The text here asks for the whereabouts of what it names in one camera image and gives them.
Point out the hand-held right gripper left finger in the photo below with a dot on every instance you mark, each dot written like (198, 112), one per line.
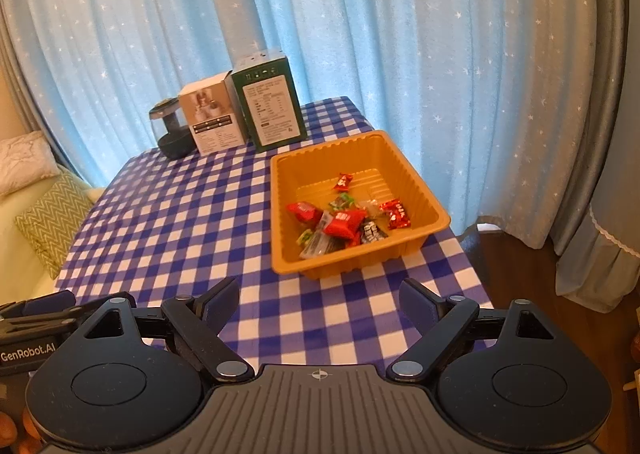
(222, 305)

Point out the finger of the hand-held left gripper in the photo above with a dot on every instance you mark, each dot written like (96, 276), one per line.
(47, 303)
(40, 324)

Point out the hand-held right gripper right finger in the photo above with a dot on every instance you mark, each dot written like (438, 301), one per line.
(417, 307)

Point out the black stick snack packet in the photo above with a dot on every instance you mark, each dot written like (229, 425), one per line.
(372, 232)

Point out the red printed candy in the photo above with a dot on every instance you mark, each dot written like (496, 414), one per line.
(396, 215)

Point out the green yellow candy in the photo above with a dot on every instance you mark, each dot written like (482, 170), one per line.
(305, 237)

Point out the brown candy clear wrapper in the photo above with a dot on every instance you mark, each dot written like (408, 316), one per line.
(371, 207)

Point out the red snack packet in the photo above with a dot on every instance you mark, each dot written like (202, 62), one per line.
(304, 212)
(345, 224)

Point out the dark clear snack packet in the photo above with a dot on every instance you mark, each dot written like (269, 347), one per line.
(320, 247)

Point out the red twisted candy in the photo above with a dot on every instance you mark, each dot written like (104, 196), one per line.
(344, 180)

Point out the orange plastic tray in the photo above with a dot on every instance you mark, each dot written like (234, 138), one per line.
(300, 173)

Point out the person's left hand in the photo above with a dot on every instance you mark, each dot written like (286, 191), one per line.
(7, 426)

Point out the pale green sofa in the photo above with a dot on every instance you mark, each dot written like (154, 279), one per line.
(15, 265)

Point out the green zigzag pillow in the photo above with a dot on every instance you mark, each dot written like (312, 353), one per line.
(55, 220)

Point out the white pillow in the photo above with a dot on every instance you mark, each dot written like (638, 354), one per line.
(22, 158)

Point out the dark glass jar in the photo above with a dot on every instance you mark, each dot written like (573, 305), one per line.
(175, 143)

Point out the white cardboard box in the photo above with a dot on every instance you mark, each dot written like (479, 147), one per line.
(215, 129)

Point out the grey lace-trimmed cloth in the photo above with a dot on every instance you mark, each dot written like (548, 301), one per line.
(600, 274)

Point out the green cardboard box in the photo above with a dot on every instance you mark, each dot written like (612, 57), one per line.
(272, 108)

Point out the grey curtain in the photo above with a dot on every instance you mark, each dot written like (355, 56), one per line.
(610, 58)
(20, 98)

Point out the blue star curtain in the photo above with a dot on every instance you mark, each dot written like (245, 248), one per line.
(400, 33)

